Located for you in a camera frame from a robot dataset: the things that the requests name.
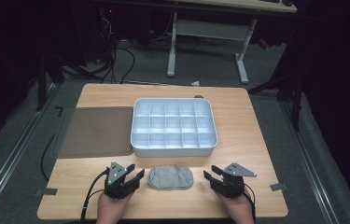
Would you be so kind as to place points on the person's right hand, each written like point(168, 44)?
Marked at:
point(241, 210)

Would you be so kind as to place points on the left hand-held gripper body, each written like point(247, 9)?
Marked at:
point(115, 175)

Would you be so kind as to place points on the small dark round object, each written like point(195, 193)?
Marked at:
point(198, 96)

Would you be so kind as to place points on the black metal stand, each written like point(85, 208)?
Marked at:
point(42, 84)
point(294, 93)

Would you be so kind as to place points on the grey tape piece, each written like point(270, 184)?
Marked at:
point(278, 186)
point(47, 192)

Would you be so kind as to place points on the white paper scrap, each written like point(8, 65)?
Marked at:
point(195, 83)

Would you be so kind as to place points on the translucent box lid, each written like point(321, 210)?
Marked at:
point(96, 132)

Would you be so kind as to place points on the white divided storage box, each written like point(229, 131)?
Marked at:
point(173, 127)

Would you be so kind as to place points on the black tape mark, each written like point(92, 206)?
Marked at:
point(59, 110)

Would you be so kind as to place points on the metal floor rail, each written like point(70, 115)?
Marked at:
point(11, 155)
point(311, 165)

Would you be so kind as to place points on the person's left hand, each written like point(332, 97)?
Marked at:
point(110, 210)

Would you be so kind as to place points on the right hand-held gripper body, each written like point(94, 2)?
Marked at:
point(233, 183)

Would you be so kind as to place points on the white-legged wooden desk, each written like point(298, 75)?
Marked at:
point(208, 29)

